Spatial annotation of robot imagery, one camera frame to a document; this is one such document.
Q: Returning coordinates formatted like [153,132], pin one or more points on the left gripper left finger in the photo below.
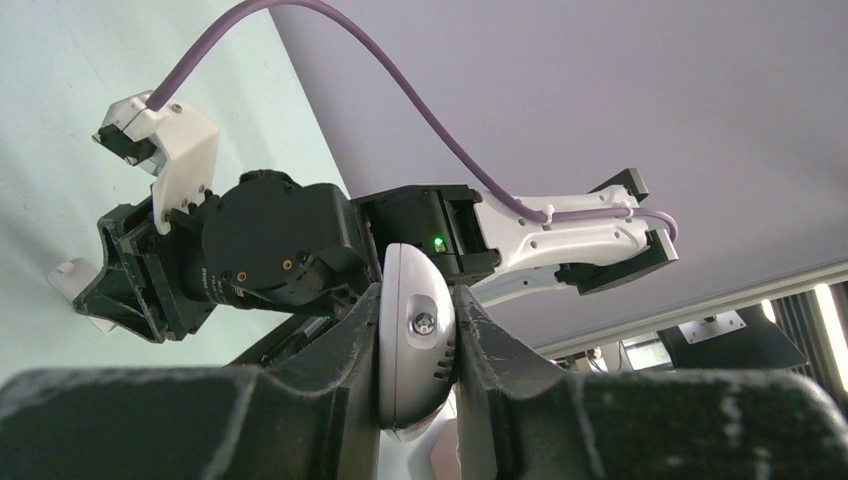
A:
[312,416]

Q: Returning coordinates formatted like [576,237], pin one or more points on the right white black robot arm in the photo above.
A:
[595,242]

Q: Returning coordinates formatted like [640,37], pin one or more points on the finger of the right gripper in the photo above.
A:
[138,286]

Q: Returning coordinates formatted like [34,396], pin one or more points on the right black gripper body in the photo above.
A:
[268,243]

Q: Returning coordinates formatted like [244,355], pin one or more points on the black monitor on stand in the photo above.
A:
[743,339]

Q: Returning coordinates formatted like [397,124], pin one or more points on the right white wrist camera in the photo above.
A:
[176,144]

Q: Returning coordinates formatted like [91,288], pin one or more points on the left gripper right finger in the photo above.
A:
[520,416]

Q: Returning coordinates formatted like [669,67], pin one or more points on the right aluminium frame rail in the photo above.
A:
[284,341]

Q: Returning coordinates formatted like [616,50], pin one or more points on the white battery cover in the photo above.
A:
[70,277]

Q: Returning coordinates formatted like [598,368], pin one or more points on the white remote control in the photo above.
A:
[416,357]

